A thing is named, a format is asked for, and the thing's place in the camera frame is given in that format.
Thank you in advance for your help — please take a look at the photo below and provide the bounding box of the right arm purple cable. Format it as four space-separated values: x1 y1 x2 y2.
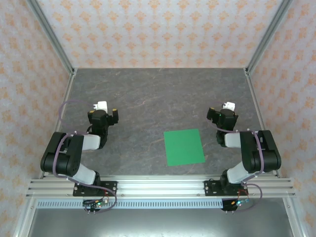
208 101 263 213

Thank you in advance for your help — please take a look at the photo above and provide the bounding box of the grey slotted cable duct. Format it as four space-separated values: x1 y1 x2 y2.
36 199 224 209

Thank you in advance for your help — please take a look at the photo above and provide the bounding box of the aluminium corner post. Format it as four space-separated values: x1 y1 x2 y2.
26 0 76 76
244 0 296 76

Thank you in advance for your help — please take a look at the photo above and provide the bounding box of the aluminium cross beam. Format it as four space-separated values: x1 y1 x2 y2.
26 175 296 198

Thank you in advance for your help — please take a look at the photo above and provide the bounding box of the small circuit board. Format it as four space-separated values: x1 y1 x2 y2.
231 198 250 207
82 198 109 208

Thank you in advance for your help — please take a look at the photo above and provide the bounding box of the right aluminium frame leg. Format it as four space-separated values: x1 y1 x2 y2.
282 197 308 237

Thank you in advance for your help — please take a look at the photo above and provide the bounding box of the right small circuit board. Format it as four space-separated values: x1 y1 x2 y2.
231 198 250 207

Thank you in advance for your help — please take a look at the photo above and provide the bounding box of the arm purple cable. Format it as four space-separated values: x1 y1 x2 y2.
53 99 117 215
208 101 263 213

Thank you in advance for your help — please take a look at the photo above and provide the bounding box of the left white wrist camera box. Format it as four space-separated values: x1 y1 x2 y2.
93 100 109 112

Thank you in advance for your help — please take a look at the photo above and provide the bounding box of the left aluminium corner post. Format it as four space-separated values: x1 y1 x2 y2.
26 0 76 76

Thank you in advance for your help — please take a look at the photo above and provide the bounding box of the grey metal sheet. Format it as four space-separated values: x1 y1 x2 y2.
27 208 294 237

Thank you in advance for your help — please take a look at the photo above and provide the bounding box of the right aluminium corner post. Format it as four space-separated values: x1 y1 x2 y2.
244 0 296 76

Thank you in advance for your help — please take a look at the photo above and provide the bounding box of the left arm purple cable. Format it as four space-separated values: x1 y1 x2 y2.
53 99 117 215

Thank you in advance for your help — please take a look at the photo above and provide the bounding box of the left small circuit board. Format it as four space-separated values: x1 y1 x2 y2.
82 198 109 208

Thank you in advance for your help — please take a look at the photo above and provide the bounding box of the aluminium side rail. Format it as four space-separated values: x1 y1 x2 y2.
244 70 282 179
38 70 78 180

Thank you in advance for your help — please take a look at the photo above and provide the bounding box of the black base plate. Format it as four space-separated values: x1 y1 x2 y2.
73 181 118 198
204 180 248 198

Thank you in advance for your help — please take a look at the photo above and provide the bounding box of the aluminium frame leg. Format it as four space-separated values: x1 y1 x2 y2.
12 197 38 237
282 197 308 237

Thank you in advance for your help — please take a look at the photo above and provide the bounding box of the left aluminium frame leg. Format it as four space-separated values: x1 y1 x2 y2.
12 197 38 237

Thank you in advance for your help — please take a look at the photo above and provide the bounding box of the green paper sheet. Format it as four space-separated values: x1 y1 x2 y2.
163 128 206 166

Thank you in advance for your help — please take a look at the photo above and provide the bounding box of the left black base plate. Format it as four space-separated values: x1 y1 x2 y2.
73 181 118 198

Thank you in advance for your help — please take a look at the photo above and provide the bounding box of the right aluminium side rail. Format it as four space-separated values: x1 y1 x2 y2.
244 70 282 179

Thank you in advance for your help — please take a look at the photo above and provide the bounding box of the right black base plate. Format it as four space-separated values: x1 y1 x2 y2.
204 180 248 198

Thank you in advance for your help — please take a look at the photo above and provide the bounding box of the left aluminium side rail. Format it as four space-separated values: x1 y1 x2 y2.
38 70 78 180

